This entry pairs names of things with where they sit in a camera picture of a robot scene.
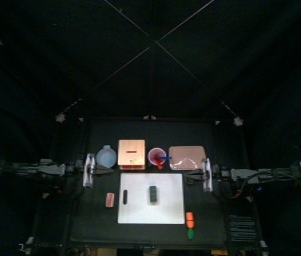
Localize pink rectangular toy piece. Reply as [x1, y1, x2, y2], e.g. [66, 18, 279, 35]
[105, 192, 117, 209]

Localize dark green toy sushi roll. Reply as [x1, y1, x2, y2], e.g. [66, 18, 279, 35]
[148, 185, 160, 204]

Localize red plastic utensil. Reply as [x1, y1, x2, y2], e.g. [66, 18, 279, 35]
[153, 156, 166, 170]

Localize thin white cord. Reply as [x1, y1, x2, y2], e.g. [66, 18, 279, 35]
[62, 0, 217, 115]
[104, 0, 244, 120]

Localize red plastic cup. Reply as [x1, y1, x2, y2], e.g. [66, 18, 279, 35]
[146, 147, 169, 170]

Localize wooden box with slot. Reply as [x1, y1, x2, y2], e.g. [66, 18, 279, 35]
[117, 139, 148, 171]

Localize orange toy carrot green top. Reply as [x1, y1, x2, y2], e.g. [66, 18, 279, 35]
[185, 211, 197, 241]

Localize pink plastic tray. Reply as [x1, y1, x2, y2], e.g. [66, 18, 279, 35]
[168, 145, 209, 172]

